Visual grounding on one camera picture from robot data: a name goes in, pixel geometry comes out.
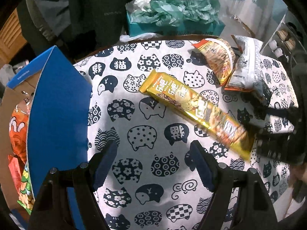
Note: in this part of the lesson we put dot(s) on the green snack bag in box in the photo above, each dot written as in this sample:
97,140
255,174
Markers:
26,198

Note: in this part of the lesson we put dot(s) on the hanging dark clothes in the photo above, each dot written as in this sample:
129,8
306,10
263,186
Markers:
76,27

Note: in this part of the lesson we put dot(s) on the cat pattern tablecloth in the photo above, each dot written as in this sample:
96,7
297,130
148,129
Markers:
153,183

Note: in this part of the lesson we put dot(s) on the long yellow chip pack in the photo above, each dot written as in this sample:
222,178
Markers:
194,107

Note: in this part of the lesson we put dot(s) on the blue cardboard box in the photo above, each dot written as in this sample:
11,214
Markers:
50,99

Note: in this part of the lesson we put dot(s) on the white orange snack bag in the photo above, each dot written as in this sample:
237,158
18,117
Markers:
246,75

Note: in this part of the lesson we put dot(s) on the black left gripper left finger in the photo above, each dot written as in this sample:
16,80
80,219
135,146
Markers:
96,172

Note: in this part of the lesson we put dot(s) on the teal box with green bags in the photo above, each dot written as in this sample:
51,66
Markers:
149,18

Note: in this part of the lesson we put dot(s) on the shoe rack with shoes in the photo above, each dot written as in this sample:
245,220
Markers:
288,41

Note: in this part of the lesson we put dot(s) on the person right hand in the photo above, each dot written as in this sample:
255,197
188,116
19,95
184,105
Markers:
298,173

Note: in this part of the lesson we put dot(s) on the red snack bag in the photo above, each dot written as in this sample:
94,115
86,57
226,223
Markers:
16,167

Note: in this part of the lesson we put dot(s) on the wooden louvered door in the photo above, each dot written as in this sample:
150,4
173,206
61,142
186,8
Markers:
11,38

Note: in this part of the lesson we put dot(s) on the orange snack bag in box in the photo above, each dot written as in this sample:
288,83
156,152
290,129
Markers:
19,131

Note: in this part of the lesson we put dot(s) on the orange chip snack bag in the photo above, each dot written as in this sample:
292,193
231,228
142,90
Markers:
219,56

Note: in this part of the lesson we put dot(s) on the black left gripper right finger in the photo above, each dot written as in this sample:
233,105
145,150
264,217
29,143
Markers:
238,194

